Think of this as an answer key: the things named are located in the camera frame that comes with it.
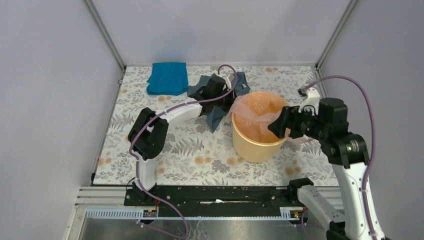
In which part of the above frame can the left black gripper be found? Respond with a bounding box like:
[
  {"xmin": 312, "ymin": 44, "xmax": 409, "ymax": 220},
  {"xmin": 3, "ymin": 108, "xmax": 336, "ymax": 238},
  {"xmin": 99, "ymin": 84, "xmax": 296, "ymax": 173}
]
[{"xmin": 212, "ymin": 86, "xmax": 244, "ymax": 112}]

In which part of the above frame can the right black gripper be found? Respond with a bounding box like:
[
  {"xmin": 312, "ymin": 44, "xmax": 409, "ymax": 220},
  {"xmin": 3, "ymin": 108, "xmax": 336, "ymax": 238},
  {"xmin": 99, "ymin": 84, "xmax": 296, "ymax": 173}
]
[{"xmin": 266, "ymin": 103, "xmax": 327, "ymax": 140}]

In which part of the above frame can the pink plastic trash bag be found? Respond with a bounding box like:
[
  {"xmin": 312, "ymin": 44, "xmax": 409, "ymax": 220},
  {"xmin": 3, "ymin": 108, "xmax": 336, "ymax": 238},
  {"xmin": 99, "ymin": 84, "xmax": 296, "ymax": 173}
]
[{"xmin": 225, "ymin": 92, "xmax": 314, "ymax": 146}]

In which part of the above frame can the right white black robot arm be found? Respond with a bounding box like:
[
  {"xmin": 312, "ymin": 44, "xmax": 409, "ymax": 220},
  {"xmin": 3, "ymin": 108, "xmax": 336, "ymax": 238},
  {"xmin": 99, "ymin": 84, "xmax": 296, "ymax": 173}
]
[{"xmin": 268, "ymin": 98, "xmax": 386, "ymax": 240}]

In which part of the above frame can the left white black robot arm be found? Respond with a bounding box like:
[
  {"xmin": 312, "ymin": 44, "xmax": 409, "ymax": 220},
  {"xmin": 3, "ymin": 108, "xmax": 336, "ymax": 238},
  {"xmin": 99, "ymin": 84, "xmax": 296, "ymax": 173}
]
[{"xmin": 128, "ymin": 73, "xmax": 239, "ymax": 206}]

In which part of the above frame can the yellow round trash bin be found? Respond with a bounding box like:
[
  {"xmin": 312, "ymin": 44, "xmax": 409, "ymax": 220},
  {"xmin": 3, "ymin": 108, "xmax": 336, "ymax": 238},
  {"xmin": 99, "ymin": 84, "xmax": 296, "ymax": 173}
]
[{"xmin": 231, "ymin": 91, "xmax": 291, "ymax": 164}]

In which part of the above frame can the grey crumpled shirt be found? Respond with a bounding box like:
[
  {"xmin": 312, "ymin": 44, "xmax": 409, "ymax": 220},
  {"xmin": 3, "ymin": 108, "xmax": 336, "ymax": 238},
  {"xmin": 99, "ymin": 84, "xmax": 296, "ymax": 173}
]
[{"xmin": 187, "ymin": 72, "xmax": 251, "ymax": 132}]

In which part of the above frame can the folded blue cloth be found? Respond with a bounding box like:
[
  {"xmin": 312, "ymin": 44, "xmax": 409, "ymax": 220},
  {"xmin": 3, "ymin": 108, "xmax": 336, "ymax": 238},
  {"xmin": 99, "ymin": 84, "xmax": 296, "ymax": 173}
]
[{"xmin": 146, "ymin": 62, "xmax": 189, "ymax": 96}]

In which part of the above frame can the floral patterned table mat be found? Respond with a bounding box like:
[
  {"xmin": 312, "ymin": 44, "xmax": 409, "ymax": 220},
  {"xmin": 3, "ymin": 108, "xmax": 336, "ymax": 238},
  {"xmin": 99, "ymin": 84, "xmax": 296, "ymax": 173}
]
[{"xmin": 93, "ymin": 66, "xmax": 338, "ymax": 187}]

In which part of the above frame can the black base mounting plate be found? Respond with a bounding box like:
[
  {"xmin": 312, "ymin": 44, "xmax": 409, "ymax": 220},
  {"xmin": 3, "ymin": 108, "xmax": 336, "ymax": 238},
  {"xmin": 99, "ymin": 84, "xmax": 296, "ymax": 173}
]
[{"xmin": 124, "ymin": 185, "xmax": 305, "ymax": 217}]

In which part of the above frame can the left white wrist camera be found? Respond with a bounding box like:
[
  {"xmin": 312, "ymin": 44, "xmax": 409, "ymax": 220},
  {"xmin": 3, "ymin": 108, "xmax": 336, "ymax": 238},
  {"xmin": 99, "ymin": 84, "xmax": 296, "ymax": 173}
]
[{"xmin": 223, "ymin": 74, "xmax": 235, "ymax": 91}]

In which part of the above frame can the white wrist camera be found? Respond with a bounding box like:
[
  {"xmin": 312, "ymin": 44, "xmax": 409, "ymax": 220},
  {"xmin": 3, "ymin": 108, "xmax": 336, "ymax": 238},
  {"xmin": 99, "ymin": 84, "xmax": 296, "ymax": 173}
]
[
  {"xmin": 223, "ymin": 74, "xmax": 235, "ymax": 91},
  {"xmin": 298, "ymin": 87, "xmax": 321, "ymax": 116}
]

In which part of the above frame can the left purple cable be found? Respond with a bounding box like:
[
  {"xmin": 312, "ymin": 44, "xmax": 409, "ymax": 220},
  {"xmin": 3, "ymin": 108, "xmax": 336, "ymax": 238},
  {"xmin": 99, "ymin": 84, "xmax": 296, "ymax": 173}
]
[{"xmin": 128, "ymin": 64, "xmax": 239, "ymax": 240}]

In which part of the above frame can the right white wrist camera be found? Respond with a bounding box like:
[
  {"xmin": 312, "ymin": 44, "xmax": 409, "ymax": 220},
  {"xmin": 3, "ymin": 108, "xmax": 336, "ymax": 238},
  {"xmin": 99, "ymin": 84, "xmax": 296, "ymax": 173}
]
[{"xmin": 298, "ymin": 87, "xmax": 321, "ymax": 116}]

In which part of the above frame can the perforated metal cable rail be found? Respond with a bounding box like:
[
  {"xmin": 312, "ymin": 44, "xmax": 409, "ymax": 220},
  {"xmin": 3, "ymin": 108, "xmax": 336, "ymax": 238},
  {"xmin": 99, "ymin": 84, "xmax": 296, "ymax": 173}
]
[{"xmin": 86, "ymin": 205, "xmax": 300, "ymax": 221}]

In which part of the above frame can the right aluminium corner post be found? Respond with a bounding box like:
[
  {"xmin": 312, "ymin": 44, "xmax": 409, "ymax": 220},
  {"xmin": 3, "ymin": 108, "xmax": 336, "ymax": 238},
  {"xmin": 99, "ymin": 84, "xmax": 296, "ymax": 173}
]
[{"xmin": 315, "ymin": 0, "xmax": 360, "ymax": 69}]

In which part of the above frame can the aluminium corner post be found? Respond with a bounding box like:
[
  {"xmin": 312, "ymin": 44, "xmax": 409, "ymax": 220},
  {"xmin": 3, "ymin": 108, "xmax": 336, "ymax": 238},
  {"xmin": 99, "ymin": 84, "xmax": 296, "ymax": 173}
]
[
  {"xmin": 315, "ymin": 0, "xmax": 360, "ymax": 69},
  {"xmin": 82, "ymin": 0, "xmax": 126, "ymax": 73}
]

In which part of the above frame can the left aluminium corner post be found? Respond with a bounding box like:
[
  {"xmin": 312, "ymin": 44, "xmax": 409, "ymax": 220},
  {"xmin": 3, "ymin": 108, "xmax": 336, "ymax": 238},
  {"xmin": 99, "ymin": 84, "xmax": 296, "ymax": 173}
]
[{"xmin": 82, "ymin": 0, "xmax": 126, "ymax": 73}]

